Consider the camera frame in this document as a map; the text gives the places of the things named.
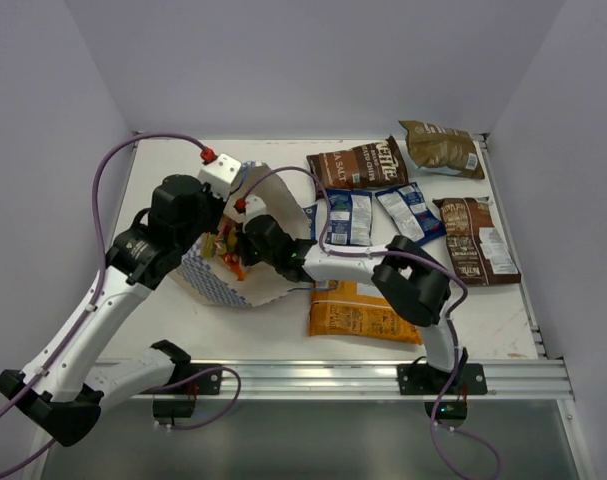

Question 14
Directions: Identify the colourful red candy bag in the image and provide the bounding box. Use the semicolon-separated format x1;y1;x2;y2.
201;219;246;281

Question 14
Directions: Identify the blue checkered paper bag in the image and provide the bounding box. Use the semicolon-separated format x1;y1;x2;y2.
170;162;312;307

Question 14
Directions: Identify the dark blue snack bag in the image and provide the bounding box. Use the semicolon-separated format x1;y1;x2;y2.
326;189;373;246

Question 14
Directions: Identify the orange brown snack bag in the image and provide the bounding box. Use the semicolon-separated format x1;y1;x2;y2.
308;281;422;345

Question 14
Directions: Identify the brown kettle chips bag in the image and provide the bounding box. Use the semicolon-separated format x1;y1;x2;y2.
306;136;410;192

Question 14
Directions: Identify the blue white snack bag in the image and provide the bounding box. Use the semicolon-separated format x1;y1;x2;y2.
375;182;446;246

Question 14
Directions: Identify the light blue snack bag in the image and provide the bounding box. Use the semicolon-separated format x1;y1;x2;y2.
399;120;485;180

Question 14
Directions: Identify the dark brown chips bag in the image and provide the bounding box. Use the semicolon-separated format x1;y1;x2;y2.
433;197;522;286

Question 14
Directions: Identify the blue white milk snack pack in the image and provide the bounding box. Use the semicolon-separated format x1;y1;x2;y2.
303;201;326;240

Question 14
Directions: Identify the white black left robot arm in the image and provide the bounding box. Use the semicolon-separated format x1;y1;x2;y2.
0;175;231;447

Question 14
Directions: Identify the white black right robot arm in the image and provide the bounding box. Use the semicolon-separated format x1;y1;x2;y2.
242;213;468;393

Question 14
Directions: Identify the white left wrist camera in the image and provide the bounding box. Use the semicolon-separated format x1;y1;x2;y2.
197;147;242;199

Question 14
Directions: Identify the aluminium mounting rail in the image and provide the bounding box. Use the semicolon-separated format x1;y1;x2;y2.
219;360;574;401

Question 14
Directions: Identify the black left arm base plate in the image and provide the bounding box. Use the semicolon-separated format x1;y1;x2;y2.
152;363;222;424

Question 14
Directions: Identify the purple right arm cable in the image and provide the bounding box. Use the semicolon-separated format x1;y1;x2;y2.
240;167;504;480

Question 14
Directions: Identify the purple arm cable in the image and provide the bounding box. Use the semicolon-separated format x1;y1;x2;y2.
0;130;244;480
240;167;504;480

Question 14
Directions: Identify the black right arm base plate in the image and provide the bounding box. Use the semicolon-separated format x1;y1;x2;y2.
397;363;485;420

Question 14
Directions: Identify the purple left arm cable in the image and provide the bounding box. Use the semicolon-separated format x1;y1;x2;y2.
0;130;244;480

